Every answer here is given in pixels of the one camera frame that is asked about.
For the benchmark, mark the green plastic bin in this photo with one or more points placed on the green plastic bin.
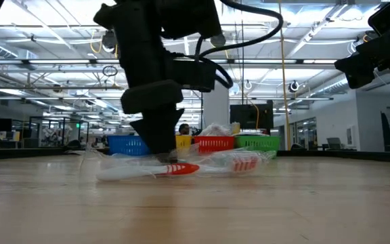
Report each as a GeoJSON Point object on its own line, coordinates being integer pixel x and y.
{"type": "Point", "coordinates": [259, 144]}

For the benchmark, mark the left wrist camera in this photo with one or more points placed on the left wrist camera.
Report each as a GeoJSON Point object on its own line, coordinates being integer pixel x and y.
{"type": "Point", "coordinates": [195, 74]}

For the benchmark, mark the blue plastic bin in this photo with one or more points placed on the blue plastic bin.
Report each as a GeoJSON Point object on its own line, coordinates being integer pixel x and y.
{"type": "Point", "coordinates": [127, 145]}

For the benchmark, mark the person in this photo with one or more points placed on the person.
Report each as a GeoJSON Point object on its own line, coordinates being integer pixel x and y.
{"type": "Point", "coordinates": [183, 129]}

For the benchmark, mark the cotton balls plastic bag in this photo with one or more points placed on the cotton balls plastic bag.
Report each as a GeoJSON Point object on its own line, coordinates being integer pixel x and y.
{"type": "Point", "coordinates": [217, 129]}

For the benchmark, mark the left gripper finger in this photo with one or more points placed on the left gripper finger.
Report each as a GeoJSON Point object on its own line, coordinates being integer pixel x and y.
{"type": "Point", "coordinates": [161, 135]}
{"type": "Point", "coordinates": [178, 117]}

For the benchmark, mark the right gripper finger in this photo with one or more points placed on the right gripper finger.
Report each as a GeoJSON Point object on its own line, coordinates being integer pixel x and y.
{"type": "Point", "coordinates": [354, 71]}

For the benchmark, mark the yellow plastic bin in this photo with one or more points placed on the yellow plastic bin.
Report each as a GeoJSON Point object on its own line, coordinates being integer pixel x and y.
{"type": "Point", "coordinates": [183, 142]}

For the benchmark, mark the white building column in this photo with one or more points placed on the white building column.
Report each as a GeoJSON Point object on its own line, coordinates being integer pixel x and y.
{"type": "Point", "coordinates": [220, 108]}

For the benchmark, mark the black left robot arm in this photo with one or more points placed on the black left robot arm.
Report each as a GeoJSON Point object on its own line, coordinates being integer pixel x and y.
{"type": "Point", "coordinates": [141, 34]}

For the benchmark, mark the red toothbrush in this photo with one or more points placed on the red toothbrush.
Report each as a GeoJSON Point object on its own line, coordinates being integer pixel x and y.
{"type": "Point", "coordinates": [178, 168]}

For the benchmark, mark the red plastic bin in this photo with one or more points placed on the red plastic bin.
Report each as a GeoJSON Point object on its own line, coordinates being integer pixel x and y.
{"type": "Point", "coordinates": [215, 144]}

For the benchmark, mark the silver ventilation duct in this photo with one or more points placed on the silver ventilation duct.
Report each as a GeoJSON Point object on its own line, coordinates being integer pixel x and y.
{"type": "Point", "coordinates": [327, 89]}

